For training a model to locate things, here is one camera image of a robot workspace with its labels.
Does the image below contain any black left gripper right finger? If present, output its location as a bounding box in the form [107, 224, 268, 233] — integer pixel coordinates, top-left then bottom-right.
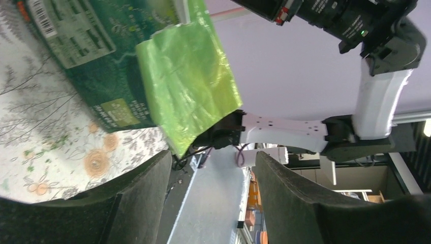
[255, 151, 430, 243]

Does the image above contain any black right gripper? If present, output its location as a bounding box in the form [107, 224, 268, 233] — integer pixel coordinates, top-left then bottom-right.
[236, 0, 417, 54]

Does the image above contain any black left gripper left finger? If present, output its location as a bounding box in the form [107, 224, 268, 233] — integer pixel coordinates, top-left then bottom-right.
[1, 150, 172, 243]

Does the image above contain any green litter bag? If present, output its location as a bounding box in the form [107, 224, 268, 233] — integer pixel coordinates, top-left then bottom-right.
[15, 1, 244, 156]

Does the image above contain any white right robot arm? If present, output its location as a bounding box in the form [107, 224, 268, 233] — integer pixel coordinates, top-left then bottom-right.
[192, 1, 430, 243]

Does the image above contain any floral table mat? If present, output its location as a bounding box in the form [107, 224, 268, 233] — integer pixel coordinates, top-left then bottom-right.
[1, 1, 167, 203]

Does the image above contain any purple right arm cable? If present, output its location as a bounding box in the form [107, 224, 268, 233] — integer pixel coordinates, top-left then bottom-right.
[198, 143, 252, 169]

